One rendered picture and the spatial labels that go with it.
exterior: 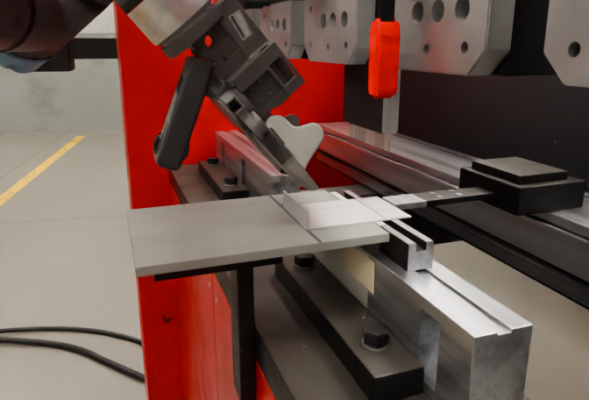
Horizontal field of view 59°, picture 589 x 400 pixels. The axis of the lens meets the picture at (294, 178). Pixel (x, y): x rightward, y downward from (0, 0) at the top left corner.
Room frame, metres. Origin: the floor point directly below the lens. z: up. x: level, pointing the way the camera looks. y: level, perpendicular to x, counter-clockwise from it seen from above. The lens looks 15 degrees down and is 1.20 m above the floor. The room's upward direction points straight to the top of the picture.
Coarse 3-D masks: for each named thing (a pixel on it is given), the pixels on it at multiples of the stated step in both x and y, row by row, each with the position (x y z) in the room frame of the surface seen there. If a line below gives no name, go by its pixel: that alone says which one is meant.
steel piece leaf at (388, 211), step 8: (360, 200) 0.64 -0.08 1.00; (368, 200) 0.64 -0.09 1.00; (376, 200) 0.64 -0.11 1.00; (376, 208) 0.61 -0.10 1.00; (384, 208) 0.61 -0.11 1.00; (392, 208) 0.61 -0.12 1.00; (384, 216) 0.58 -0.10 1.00; (392, 216) 0.58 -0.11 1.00; (400, 216) 0.58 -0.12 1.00; (408, 216) 0.58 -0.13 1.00
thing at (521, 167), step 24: (480, 168) 0.71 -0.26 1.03; (504, 168) 0.68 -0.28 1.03; (528, 168) 0.68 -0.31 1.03; (552, 168) 0.68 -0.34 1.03; (432, 192) 0.66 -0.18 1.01; (456, 192) 0.67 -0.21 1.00; (480, 192) 0.67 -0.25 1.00; (504, 192) 0.65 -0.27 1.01; (528, 192) 0.63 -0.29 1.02; (552, 192) 0.64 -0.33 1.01; (576, 192) 0.65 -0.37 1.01
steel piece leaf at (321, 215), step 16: (288, 208) 0.59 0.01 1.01; (304, 208) 0.54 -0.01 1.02; (320, 208) 0.61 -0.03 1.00; (336, 208) 0.61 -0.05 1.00; (352, 208) 0.61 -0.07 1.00; (368, 208) 0.61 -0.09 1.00; (304, 224) 0.54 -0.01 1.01; (320, 224) 0.55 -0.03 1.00; (336, 224) 0.55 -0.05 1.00; (352, 224) 0.55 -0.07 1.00
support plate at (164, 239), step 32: (320, 192) 0.68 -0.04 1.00; (128, 224) 0.56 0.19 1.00; (160, 224) 0.56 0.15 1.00; (192, 224) 0.56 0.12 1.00; (224, 224) 0.56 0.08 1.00; (256, 224) 0.56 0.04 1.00; (288, 224) 0.56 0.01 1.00; (160, 256) 0.46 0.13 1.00; (192, 256) 0.46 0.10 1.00; (224, 256) 0.47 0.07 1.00; (256, 256) 0.48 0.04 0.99
